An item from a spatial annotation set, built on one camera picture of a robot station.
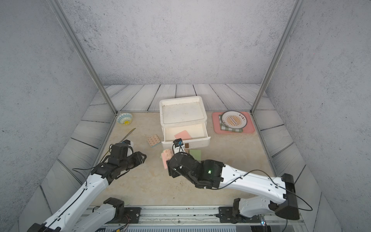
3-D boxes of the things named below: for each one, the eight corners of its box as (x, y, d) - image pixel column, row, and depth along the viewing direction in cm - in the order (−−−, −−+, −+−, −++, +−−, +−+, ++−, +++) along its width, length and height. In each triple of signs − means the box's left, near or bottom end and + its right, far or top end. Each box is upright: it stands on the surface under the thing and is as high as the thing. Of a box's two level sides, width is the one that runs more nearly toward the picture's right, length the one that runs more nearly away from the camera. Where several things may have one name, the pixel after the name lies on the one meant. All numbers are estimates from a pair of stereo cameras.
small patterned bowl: (116, 122, 117) (114, 118, 114) (125, 114, 122) (123, 110, 119) (126, 127, 113) (125, 123, 110) (135, 119, 119) (134, 115, 115)
